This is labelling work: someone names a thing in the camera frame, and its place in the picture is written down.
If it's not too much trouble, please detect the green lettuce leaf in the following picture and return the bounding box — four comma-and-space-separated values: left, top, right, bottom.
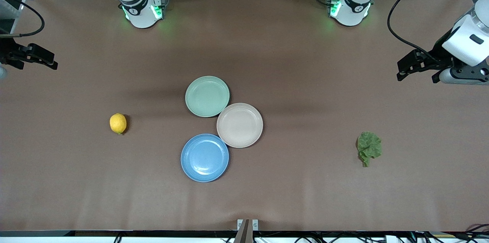
356, 131, 383, 168

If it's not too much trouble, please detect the blue round plate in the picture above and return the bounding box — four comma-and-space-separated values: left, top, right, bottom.
180, 133, 230, 183

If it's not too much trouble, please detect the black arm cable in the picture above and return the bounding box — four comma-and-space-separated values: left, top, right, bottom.
0, 0, 45, 38
387, 0, 474, 62

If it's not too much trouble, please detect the pale green round plate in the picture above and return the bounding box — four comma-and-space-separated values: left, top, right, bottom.
185, 76, 230, 118

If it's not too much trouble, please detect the yellow lemon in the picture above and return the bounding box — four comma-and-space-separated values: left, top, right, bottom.
110, 113, 127, 135

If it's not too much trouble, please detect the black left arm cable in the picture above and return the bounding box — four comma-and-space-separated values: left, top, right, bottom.
387, 0, 474, 62

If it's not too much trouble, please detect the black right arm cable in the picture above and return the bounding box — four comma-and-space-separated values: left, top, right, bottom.
0, 0, 45, 38

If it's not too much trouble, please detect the beige round plate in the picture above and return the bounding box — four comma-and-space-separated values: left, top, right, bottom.
216, 102, 264, 148

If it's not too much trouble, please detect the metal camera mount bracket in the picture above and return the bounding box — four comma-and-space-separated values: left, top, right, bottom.
234, 219, 259, 243

